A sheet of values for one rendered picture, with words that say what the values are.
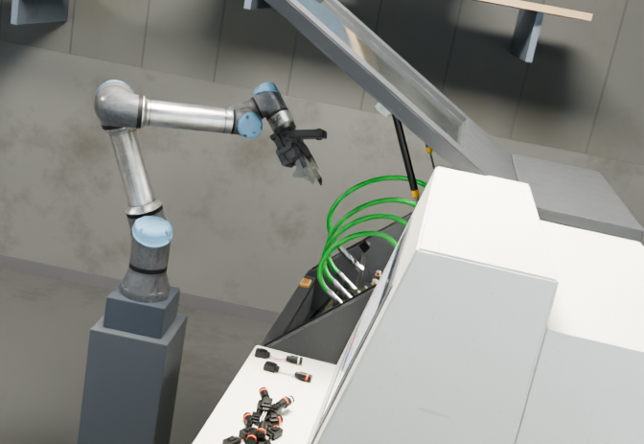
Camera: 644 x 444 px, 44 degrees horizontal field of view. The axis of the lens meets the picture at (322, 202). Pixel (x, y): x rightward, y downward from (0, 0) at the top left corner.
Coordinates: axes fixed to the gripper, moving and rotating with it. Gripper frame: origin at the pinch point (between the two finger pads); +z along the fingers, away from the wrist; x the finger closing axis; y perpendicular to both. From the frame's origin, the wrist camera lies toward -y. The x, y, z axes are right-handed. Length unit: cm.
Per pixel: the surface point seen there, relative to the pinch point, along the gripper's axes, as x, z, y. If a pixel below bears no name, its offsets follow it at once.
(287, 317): 11.5, 34.0, 24.3
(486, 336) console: 106, 59, -43
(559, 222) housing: 36, 46, -58
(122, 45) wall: -133, -148, 101
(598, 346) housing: 103, 68, -57
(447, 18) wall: -170, -77, -52
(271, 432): 76, 59, 12
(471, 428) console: 102, 71, -33
